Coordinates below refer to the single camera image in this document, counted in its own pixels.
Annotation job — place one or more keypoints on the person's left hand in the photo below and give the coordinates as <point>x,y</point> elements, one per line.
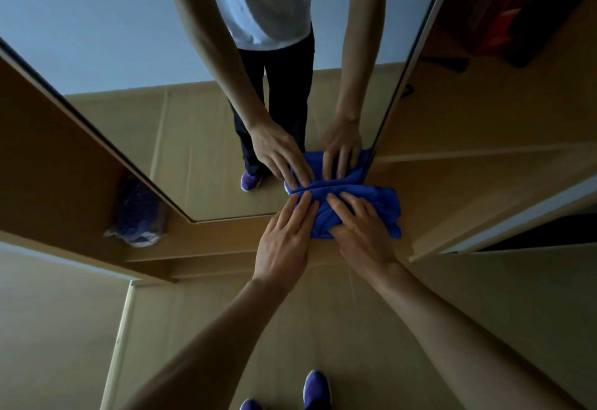
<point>282,251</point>

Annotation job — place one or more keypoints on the blue microfibre cloth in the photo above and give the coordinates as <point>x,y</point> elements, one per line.
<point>387,209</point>

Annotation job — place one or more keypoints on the person's right forearm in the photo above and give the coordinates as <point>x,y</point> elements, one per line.
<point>466,344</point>

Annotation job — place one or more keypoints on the person's left forearm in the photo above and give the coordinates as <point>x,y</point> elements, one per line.
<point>210,353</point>

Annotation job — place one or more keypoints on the blue packet in plastic wrap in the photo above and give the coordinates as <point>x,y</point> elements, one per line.
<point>137,218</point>

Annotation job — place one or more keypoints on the wooden wardrobe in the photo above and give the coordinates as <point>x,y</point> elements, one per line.
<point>56,167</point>

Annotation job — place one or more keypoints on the person's purple shoe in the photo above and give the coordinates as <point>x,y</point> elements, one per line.
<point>251,405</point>
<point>317,391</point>

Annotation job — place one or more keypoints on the person's right hand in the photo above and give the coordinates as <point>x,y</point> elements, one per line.
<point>366,242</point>

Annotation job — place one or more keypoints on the tall framed mirror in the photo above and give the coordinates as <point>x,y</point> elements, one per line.
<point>116,27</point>

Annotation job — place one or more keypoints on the person's purple right shoe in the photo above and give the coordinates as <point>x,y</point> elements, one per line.
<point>317,391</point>

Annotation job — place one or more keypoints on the small black pouch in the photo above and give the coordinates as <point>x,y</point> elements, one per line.
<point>545,27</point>

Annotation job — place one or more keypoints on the person's purple left shoe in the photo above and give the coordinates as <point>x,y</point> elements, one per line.
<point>251,405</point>

